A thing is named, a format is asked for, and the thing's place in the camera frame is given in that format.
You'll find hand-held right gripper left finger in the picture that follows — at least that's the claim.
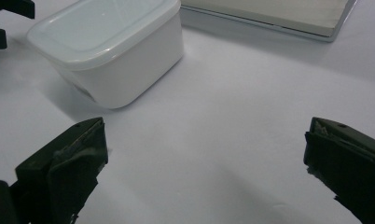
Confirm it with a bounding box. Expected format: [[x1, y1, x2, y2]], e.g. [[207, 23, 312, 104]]
[[9, 117, 109, 224]]

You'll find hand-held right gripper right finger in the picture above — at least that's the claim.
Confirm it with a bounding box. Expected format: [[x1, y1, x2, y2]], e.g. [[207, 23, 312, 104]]
[[302, 117, 375, 224]]

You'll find white container lid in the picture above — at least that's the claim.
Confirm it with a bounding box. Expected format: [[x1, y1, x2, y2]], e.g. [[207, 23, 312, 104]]
[[26, 0, 182, 72]]

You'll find white plastic container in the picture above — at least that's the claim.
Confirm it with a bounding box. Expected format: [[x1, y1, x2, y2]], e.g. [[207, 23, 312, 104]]
[[49, 11, 186, 110]]

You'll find flat silver tray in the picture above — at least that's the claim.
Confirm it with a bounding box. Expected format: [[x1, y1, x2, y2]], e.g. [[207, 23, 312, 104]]
[[179, 0, 358, 43]]

